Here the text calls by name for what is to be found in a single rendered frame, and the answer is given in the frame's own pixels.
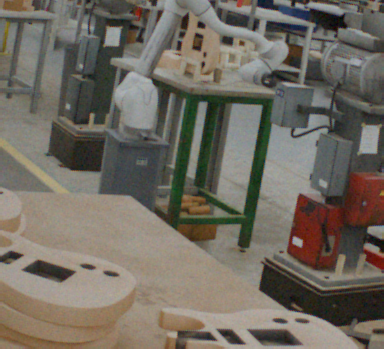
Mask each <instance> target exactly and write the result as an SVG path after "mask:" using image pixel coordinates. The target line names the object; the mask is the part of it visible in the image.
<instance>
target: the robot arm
mask: <svg viewBox="0 0 384 349"><path fill-rule="evenodd" d="M188 11H190V12H192V13H193V15H194V16H196V17H197V18H198V19H199V20H201V21H202V22H203V23H204V24H205V25H207V26H208V28H209V29H210V30H213V31H214V32H216V34H219V35H224V36H227V37H232V38H236V39H241V40H249V41H252V42H254V43H255V44H256V45H257V48H258V59H257V60H254V61H252V62H250V63H248V64H246V65H244V66H242V67H240V69H239V75H240V76H241V78H242V79H243V80H244V81H245V82H247V83H248V84H250V85H259V86H262V87H268V88H272V87H274V86H275V87H276V83H277V82H282V81H281V80H279V79H277V78H276V77H275V76H274V75H273V74H272V73H271V72H272V70H273V69H276V68H277V67H278V66H279V65H280V64H281V63H282V62H283V60H284V59H285V58H286V56H287V55H288V52H289V51H288V47H287V45H286V43H283V42H281V41H277V42H272V41H267V39H266V38H264V37H263V36H262V35H259V34H257V33H256V32H253V31H249V30H246V29H243V28H236V27H232V26H228V25H227V24H224V23H221V22H220V21H219V19H218V17H217V15H216V14H215V12H214V10H213V9H212V7H211V4H210V3H209V1H208V0H166V2H165V10H164V13H163V15H162V17H161V19H160V21H159V22H158V24H157V26H156V28H155V30H154V32H153V34H152V35H151V37H150V40H149V41H148V43H147V45H146V48H145V51H144V53H143V54H142V56H141V58H140V61H139V62H138V64H137V66H136V68H135V70H134V72H133V71H132V72H130V73H128V74H127V76H126V77H125V79H124V80H123V82H122V83H121V84H120V85H119V86H118V88H117V89H116V91H115V95H114V98H115V102H116V105H118V106H117V107H118V108H119V109H120V110H121V111H122V113H124V124H123V128H122V129H116V130H115V132H116V133H119V134H120V135H121V136H123V137H124V138H125V140H128V141H136V140H143V141H155V142H158V138H156V137H154V136H153V134H152V131H153V124H154V121H155V116H156V111H157V104H158V95H157V92H156V91H157V89H156V87H154V86H153V85H152V81H151V78H152V74H153V72H154V71H155V68H156V66H157V64H158V63H159V61H160V59H161V56H162V55H163V53H164V51H165V49H166V48H167V45H168V43H169V42H170V39H171V36H172V34H173V32H174V30H175V29H176V27H177V25H178V23H179V21H180V19H181V18H182V16H183V17H184V16H185V15H186V13H187V12H188Z"/></svg>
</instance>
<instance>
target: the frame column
mask: <svg viewBox="0 0 384 349"><path fill-rule="evenodd" d="M335 105H336V108H337V111H339V112H342V113H345V114H346V115H347V119H346V121H347V122H339V121H338V120H334V125H333V129H334V132H335V134H336V135H339V136H341V137H343V138H345V139H348V140H349V141H351V142H353V143H352V148H351V153H350V162H349V166H348V171H347V175H346V180H345V185H344V189H343V194H342V196H331V197H330V198H329V200H333V201H334V202H336V203H338V204H340V205H341V206H343V207H344V203H345V198H346V195H347V190H348V186H349V181H350V172H373V173H375V172H376V171H377V169H378V168H379V166H380V164H381V160H382V157H383V154H384V115H380V114H369V113H367V112H365V111H362V110H360V109H358V108H355V107H353V106H351V105H348V104H345V103H343V102H341V101H338V100H336V99H335ZM368 228H369V227H354V226H351V225H349V224H347V223H346V222H345V221H344V225H343V229H342V234H341V238H340V243H339V247H338V252H337V256H336V261H335V265H334V267H332V268H330V269H336V265H337V261H338V256H339V255H340V254H344V255H345V260H344V263H343V268H345V267H357V264H358V260H359V256H360V254H364V246H365V244H364V239H365V235H367V232H368Z"/></svg>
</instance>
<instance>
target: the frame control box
mask: <svg viewBox="0 0 384 349"><path fill-rule="evenodd" d="M313 94H314V88H311V87H309V86H306V85H304V84H296V83H284V82H277V83H276V88H275V98H274V103H273V108H272V113H271V119H270V122H271V123H273V124H276V125H278V126H279V127H285V128H292V131H291V136H292V137H293V138H298V137H301V136H305V135H308V134H310V133H313V132H314V131H317V130H319V129H322V128H327V129H328V132H327V134H328V135H329V132H330V131H329V130H330V127H329V126H328V125H323V126H317V127H315V128H313V129H311V130H308V131H306V132H304V133H302V134H299V135H294V131H295V129H296V128H305V129H306V128H308V123H309V118H310V114H306V113H299V112H297V106H298V104H307V105H311V103H312V99H313Z"/></svg>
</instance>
